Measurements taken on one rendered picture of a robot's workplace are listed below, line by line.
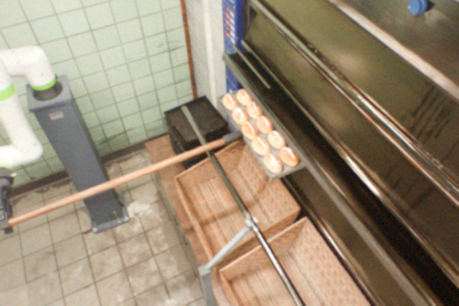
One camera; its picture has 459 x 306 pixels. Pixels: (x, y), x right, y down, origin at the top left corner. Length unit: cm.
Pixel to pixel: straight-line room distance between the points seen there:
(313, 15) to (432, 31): 47
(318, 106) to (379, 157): 31
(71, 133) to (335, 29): 154
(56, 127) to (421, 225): 177
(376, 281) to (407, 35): 99
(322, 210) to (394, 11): 100
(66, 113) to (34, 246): 124
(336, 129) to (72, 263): 212
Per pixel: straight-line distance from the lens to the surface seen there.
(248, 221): 158
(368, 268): 175
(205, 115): 233
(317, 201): 185
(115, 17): 265
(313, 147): 150
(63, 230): 316
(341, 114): 144
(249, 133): 178
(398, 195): 133
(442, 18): 104
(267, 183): 219
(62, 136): 234
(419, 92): 114
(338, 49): 132
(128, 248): 294
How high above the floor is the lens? 254
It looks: 48 degrees down
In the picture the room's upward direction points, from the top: 3 degrees counter-clockwise
